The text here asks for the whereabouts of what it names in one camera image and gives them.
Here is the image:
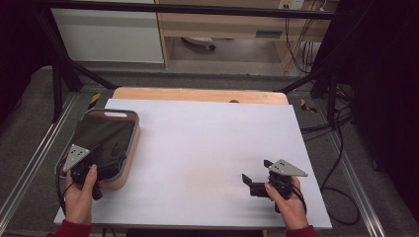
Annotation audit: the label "person's right hand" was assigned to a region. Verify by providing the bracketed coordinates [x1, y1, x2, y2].
[264, 176, 309, 230]

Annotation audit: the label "aluminium floor rail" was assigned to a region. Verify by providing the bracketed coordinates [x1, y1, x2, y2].
[0, 93, 77, 229]
[328, 129, 387, 237]

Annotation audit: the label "wooden desk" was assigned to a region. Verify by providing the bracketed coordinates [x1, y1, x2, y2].
[157, 0, 340, 75]

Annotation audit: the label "yellow and black tape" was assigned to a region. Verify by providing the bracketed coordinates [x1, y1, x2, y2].
[87, 92, 102, 111]
[299, 98, 318, 114]

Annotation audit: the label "bundle of black floor cables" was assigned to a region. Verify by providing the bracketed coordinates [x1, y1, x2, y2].
[299, 112, 354, 135]

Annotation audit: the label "right hand-held gripper cable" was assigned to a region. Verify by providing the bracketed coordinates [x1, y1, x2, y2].
[289, 183, 308, 215]

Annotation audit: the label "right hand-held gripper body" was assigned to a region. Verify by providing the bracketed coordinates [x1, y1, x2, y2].
[249, 159, 309, 214]

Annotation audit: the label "white power strip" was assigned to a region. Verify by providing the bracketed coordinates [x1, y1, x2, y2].
[278, 0, 305, 10]

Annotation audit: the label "long black floor cable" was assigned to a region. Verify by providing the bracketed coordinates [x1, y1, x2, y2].
[319, 108, 362, 227]

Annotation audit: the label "pink basket with grey rim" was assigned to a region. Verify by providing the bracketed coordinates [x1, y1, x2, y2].
[53, 108, 142, 191]

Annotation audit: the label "black metal crossbar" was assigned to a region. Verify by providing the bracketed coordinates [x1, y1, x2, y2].
[33, 0, 344, 20]

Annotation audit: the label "left hand-held gripper cable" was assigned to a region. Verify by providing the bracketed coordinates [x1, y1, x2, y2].
[55, 160, 77, 215]

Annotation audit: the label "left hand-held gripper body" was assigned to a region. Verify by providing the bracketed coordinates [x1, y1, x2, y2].
[62, 143, 127, 201]

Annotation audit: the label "person's left hand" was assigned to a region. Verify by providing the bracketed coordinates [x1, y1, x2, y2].
[63, 163, 100, 225]

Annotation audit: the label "black curtain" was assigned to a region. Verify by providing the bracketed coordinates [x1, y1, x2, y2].
[0, 0, 55, 123]
[315, 0, 419, 215]

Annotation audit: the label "black cables at desk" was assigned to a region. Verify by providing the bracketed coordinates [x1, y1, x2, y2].
[284, 16, 319, 74]

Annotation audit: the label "white cabinet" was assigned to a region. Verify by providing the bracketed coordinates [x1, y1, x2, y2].
[50, 0, 165, 64]

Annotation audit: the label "black metal stand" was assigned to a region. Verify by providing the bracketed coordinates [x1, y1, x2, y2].
[278, 55, 341, 130]
[34, 9, 119, 123]

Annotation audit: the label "dark cloth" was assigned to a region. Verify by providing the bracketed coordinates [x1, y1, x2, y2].
[70, 115, 136, 166]

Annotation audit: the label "white slipper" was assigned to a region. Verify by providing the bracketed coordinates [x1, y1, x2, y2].
[181, 36, 217, 52]

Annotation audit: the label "hand-held gripper cable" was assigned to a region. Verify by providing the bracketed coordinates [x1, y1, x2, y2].
[55, 160, 77, 215]
[289, 183, 308, 215]

